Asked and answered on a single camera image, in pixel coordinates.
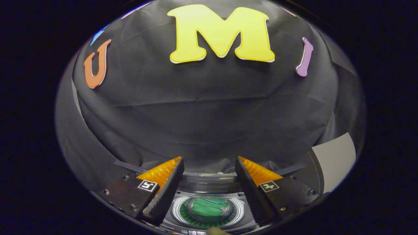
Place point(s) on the green polo shirt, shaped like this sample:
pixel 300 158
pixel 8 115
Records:
pixel 209 208

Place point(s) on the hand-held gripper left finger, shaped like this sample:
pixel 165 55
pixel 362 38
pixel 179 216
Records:
pixel 167 192

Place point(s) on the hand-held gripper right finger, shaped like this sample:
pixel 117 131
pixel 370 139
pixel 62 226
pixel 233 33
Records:
pixel 249 192

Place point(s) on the grey washing machine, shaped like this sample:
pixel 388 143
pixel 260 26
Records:
pixel 294 169

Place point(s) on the beige cabinet with dark frame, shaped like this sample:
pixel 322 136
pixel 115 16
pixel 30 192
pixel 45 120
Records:
pixel 336 160

